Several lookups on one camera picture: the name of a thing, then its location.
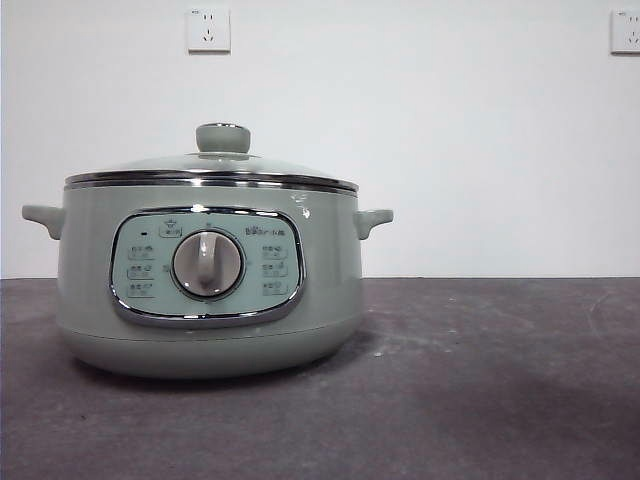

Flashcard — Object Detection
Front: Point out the glass lid with green knob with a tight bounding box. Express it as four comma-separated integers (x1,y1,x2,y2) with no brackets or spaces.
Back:
64,121,359,187

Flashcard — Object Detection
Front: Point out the pale green electric pot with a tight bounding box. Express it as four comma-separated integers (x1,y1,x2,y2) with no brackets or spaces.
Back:
21,175,395,380

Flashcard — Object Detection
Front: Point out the white wall socket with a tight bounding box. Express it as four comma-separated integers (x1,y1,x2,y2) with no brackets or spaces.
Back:
187,7,232,55
609,9,640,56

